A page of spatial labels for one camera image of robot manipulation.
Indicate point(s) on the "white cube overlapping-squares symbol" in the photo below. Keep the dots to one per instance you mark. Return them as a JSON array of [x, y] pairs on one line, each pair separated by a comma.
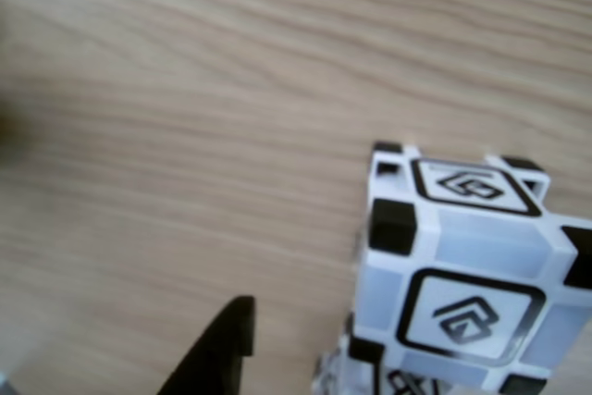
[[462, 247]]

